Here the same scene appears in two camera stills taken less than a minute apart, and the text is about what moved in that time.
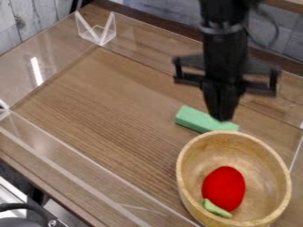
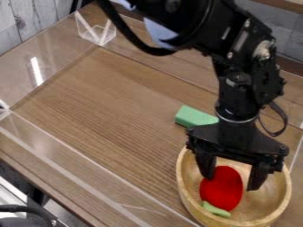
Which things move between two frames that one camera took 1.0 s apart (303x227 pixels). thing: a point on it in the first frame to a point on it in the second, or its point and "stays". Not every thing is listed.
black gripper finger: x=230 y=100 to x=259 y=173
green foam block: x=203 y=121 stays
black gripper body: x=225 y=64 to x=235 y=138
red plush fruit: x=223 y=187 stays
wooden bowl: x=235 y=150 stays
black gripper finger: x=214 y=97 to x=206 y=162
